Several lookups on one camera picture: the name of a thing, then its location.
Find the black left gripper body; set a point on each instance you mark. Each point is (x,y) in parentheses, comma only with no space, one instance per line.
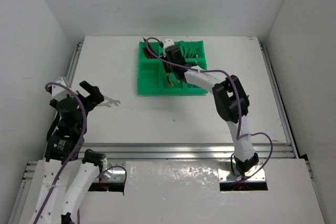
(87,99)

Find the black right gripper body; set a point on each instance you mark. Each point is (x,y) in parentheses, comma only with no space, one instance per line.
(169,66)

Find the green black precision screwdriver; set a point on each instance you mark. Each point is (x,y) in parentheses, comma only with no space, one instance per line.
(187,53)
(194,54)

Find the silver open-end wrench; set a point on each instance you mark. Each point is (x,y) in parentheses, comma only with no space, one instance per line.
(107,104)
(112,101)

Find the yellow handle needle-nose pliers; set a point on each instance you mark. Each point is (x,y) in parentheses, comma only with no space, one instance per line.
(172,80)

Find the red black box cutter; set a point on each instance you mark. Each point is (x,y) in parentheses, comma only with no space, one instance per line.
(148,54)

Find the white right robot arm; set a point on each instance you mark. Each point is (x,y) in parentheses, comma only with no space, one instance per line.
(230,100)

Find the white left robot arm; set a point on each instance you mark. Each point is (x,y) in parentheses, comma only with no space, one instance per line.
(66,180)

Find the green six-compartment bin tray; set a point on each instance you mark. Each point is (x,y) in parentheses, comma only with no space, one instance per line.
(152,77)

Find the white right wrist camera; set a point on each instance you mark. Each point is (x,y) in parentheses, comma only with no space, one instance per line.
(167,42)

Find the aluminium front rail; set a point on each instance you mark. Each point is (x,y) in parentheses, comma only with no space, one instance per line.
(119,154)

